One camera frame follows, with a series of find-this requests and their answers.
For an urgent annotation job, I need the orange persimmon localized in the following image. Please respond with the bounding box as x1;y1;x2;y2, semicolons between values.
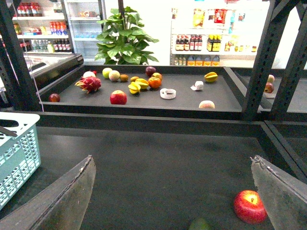
148;77;162;89

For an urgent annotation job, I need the pink dragon fruit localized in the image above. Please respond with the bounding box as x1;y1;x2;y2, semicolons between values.
75;77;101;93

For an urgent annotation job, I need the yellow starfruit right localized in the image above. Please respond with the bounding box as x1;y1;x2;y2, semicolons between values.
204;72;218;83

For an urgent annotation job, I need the green mango at bottom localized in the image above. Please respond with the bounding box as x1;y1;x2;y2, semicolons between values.
188;218;212;230

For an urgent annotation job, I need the black fruit tray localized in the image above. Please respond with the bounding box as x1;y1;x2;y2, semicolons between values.
40;66;244;114

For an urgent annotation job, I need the white pink fruit behind dragonfruit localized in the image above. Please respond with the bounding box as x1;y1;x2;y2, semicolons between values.
83;71;96;78

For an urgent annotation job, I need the green apple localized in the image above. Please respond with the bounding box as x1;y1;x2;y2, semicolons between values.
102;68;112;79

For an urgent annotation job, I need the pale apple behind post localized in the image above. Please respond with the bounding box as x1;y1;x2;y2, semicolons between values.
267;74;275;83

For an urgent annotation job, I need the black metal post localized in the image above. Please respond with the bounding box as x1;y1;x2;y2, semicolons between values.
242;0;299;121

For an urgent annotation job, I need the small orange brown fruit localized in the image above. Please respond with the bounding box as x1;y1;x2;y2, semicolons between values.
130;76;139;82

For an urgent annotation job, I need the red yellow apple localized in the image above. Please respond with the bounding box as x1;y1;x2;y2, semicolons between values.
152;72;163;81

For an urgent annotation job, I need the red apple near gripper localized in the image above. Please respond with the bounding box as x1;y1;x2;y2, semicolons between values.
234;190;267;224

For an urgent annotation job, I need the yellow starfruit back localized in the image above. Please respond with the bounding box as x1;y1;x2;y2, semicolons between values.
135;78;149;90

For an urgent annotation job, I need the red apple on tray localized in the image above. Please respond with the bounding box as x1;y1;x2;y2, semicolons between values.
110;90;127;105

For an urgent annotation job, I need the glass door fridge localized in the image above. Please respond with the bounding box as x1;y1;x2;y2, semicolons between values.
62;0;106;65

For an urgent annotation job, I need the red apple behind post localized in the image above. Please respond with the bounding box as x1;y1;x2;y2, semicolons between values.
264;82;274;93

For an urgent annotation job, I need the dark purple plum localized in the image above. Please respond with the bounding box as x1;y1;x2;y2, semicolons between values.
145;66;156;77

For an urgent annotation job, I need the small dark red apple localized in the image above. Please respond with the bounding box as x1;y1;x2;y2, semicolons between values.
48;93;60;103

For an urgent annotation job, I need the drinks shelf left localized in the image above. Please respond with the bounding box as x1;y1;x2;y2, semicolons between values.
12;0;72;53

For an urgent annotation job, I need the green potted plant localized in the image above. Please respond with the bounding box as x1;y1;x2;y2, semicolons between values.
94;7;159;65

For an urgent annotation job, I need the brown kiwi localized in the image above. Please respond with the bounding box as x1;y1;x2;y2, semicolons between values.
120;74;129;82

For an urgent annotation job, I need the yellow starfruit front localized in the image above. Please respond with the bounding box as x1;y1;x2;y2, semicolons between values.
128;82;141;94

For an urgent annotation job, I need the pale peach front right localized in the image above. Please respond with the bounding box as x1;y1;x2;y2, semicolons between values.
199;100;215;109

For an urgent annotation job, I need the yellow starfruit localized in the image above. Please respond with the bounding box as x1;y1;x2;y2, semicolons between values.
204;72;218;83
128;82;141;94
135;78;149;90

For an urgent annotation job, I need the pale peach round fruit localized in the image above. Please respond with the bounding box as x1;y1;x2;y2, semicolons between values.
108;70;120;81

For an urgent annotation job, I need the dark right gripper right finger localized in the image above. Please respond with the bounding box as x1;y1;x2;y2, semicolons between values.
251;155;307;230

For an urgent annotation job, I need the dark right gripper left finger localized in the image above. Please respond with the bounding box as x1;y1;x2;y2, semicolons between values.
0;155;96;230

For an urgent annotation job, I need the light blue plastic basket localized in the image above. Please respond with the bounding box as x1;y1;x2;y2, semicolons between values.
0;112;41;208

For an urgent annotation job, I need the white sauce bottle shelf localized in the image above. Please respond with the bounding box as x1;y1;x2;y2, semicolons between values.
170;0;270;68

